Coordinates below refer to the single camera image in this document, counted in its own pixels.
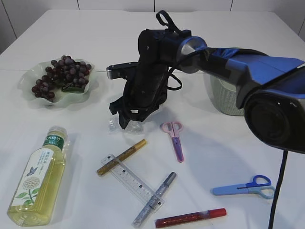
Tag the gold glitter marker pen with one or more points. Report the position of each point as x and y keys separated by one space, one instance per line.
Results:
x=112 y=161

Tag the blue scissors with sheath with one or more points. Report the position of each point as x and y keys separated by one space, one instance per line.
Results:
x=260 y=185

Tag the green wavy glass plate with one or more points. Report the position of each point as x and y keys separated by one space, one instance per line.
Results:
x=62 y=99

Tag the black blue right robot arm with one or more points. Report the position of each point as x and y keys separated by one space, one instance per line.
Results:
x=270 y=90

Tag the yellow tea drink bottle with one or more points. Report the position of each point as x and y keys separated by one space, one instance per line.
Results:
x=36 y=193

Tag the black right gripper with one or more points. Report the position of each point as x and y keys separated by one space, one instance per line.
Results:
x=146 y=89

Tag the clear plastic sheet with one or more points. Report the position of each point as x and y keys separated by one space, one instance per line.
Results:
x=133 y=127

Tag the light green woven plastic basket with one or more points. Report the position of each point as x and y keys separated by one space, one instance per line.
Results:
x=223 y=97

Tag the pink scissors with purple sheath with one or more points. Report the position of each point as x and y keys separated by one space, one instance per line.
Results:
x=173 y=129

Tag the silver glitter marker pen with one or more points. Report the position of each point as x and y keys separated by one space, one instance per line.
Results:
x=154 y=202

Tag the clear plastic ruler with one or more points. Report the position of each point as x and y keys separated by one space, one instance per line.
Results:
x=132 y=182

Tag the purple artificial grape bunch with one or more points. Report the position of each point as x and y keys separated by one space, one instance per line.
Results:
x=66 y=75

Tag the red glitter marker pen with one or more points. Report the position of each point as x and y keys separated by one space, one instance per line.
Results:
x=191 y=217

